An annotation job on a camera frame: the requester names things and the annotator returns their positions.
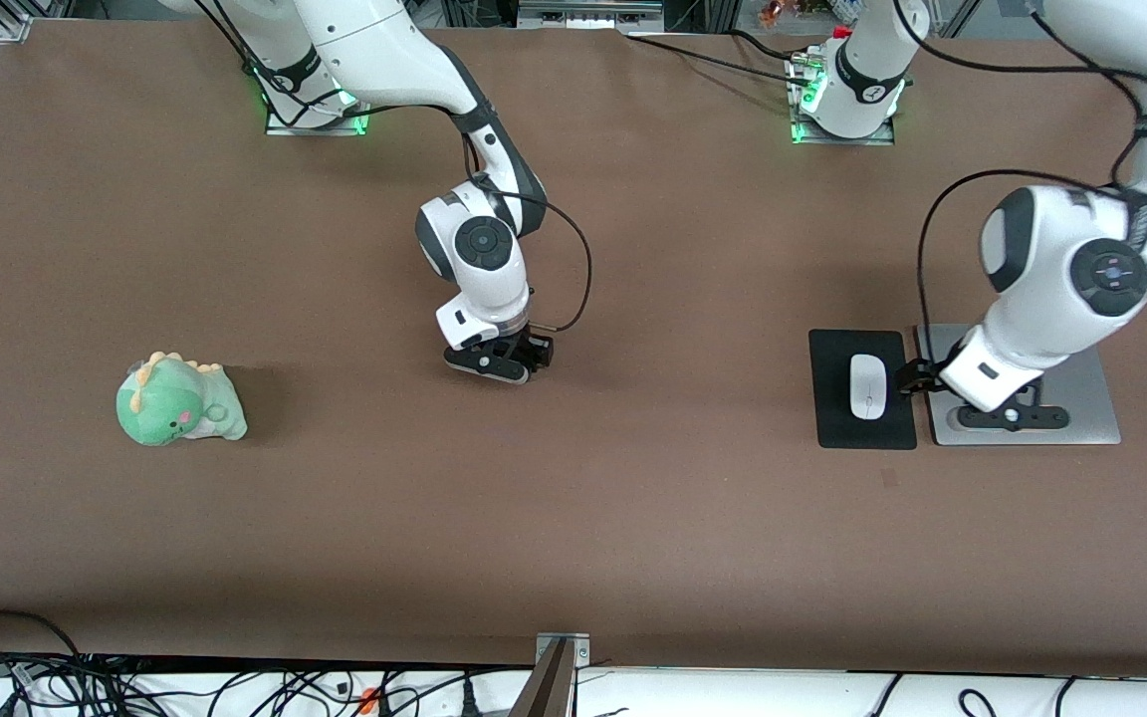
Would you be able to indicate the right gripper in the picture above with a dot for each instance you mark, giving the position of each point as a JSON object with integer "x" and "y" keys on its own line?
{"x": 526, "y": 347}

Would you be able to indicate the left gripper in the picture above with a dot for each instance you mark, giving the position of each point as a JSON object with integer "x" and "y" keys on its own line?
{"x": 914, "y": 377}

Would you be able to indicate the white computer mouse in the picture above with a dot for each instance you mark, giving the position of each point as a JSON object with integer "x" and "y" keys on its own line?
{"x": 867, "y": 386}

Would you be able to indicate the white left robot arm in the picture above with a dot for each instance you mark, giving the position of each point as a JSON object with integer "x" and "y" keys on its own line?
{"x": 1061, "y": 249}

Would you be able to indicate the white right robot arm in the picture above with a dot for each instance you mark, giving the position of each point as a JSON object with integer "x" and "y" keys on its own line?
{"x": 384, "y": 50}

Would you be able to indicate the black mouse pad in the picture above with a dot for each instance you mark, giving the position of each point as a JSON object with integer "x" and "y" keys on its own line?
{"x": 832, "y": 418}

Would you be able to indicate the silver closed laptop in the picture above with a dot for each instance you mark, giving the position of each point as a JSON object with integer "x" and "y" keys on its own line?
{"x": 1091, "y": 398}

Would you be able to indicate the small brown tape patch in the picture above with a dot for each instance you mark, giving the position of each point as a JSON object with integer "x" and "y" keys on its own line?
{"x": 889, "y": 478}

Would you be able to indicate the grey equipment box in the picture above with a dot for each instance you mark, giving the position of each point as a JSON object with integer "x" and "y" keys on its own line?
{"x": 583, "y": 15}

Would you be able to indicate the green dinosaur plush toy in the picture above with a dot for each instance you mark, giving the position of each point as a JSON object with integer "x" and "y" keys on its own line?
{"x": 175, "y": 403}

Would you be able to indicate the orange plug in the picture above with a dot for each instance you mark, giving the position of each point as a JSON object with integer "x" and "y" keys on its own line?
{"x": 369, "y": 700}

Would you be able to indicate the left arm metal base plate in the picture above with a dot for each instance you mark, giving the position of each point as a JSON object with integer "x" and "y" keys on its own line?
{"x": 882, "y": 137}

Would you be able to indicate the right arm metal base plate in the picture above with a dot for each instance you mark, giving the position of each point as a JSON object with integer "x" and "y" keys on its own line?
{"x": 280, "y": 127}

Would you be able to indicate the metal mount post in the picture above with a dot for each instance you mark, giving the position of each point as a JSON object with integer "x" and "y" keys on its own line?
{"x": 554, "y": 687}

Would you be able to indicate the aluminium frame corner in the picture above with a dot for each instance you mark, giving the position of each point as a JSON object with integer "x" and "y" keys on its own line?
{"x": 16, "y": 25}

